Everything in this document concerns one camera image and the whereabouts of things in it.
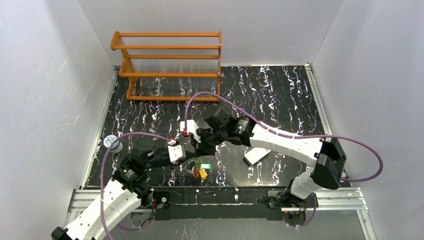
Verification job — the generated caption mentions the blue white round tin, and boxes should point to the blue white round tin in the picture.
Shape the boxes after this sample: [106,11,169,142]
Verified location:
[102,134,123,154]

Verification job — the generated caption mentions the aluminium frame rail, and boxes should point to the aluminium frame rail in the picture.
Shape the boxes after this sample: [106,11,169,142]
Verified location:
[304,62,377,240]

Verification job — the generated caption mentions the orange wooden rack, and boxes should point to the orange wooden rack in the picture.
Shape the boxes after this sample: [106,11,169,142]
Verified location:
[110,31,222,102]

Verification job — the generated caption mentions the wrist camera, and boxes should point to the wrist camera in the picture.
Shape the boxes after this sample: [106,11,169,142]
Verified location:
[167,138,187,165]
[179,119,201,143]

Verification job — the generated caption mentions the red white key ring bundle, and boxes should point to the red white key ring bundle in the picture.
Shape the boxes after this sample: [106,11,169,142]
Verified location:
[185,158,213,181]

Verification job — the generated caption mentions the white card box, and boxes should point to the white card box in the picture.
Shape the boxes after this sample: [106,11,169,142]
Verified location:
[243,147,271,166]

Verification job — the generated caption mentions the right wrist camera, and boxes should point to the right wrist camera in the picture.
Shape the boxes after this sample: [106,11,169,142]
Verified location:
[179,119,201,143]

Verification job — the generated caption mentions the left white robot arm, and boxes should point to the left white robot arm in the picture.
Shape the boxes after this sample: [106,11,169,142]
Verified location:
[51,145,196,240]

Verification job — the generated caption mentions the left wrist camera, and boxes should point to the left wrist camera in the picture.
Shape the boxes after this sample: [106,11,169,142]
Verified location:
[167,138,187,165]

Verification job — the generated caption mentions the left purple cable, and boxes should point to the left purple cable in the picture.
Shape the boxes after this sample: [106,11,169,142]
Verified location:
[99,132,176,240]

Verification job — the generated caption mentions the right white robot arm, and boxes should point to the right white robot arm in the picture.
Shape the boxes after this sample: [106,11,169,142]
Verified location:
[180,107,346,202]

